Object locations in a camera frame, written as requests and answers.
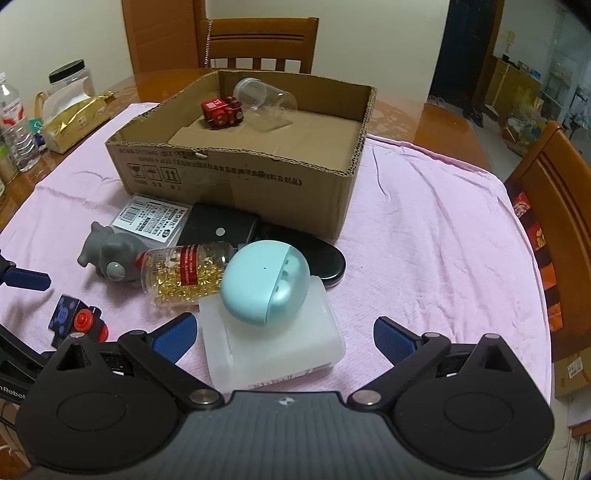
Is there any clear jar with black lid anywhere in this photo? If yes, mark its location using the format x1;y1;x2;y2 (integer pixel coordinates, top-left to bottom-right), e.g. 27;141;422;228
48;59;96;100

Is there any pink towel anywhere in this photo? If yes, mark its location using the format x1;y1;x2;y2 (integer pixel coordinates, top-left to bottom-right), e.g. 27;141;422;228
0;102;552;402

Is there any gold tissue pack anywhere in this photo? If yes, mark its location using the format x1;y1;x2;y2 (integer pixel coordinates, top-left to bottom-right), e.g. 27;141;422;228
36;91;116;153

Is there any red packaging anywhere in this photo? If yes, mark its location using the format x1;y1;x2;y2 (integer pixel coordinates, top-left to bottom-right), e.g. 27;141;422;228
512;191;565;333

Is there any red toy train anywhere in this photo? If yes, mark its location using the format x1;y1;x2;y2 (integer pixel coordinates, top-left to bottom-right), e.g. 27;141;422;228
201;96;245;131

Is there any gray toy figure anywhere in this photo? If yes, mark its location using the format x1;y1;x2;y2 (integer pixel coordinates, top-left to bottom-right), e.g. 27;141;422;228
78;222;153;283

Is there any black oval case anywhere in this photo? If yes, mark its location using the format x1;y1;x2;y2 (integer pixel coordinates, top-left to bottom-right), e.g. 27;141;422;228
240;222;347;291

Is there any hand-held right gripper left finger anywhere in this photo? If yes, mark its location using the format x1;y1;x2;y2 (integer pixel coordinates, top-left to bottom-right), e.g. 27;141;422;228
44;312;225;413

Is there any clear labelled plastic package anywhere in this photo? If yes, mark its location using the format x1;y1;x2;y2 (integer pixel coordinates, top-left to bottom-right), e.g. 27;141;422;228
112;194;194;247

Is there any clear bottle of gold capsules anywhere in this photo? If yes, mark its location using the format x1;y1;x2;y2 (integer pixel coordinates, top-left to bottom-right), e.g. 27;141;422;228
140;241;237;309

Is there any dark blue toy train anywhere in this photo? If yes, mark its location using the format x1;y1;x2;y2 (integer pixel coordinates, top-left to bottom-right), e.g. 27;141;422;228
48;295;109;349

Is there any clear plastic jar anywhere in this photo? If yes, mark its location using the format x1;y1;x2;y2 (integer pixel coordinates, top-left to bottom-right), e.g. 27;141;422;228
232;78;298;127

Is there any black wallet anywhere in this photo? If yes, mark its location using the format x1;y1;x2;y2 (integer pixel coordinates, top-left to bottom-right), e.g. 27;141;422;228
177;202;260;252

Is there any small cardboard box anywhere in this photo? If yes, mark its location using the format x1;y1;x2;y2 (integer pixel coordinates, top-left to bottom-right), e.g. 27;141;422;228
554;342;591;400

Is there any dark door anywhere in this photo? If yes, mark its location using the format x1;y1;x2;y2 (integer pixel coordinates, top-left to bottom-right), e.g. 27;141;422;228
427;0;504;109

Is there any teal egg-shaped case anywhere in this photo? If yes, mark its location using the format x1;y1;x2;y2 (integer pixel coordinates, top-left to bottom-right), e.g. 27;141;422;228
221;240;310;325

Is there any wooden door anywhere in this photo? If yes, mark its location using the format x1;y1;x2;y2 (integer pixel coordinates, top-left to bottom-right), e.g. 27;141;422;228
121;0;206;75

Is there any clear water bottle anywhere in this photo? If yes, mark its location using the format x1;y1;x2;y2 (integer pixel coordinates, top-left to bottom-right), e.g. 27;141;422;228
0;73;41;172

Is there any wooden chair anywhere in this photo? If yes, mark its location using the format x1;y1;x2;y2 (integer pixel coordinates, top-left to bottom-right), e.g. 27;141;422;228
198;17;319;75
504;121;591;365

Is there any white translucent plastic box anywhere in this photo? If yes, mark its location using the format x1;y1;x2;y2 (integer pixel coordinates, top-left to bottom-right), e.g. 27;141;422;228
198;277;347;394

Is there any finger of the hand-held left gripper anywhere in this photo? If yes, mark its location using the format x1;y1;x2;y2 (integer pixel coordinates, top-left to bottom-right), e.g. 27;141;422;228
0;249;51;292

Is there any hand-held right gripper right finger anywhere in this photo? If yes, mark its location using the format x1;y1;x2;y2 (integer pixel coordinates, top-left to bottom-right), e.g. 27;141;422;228
347;316;525;413

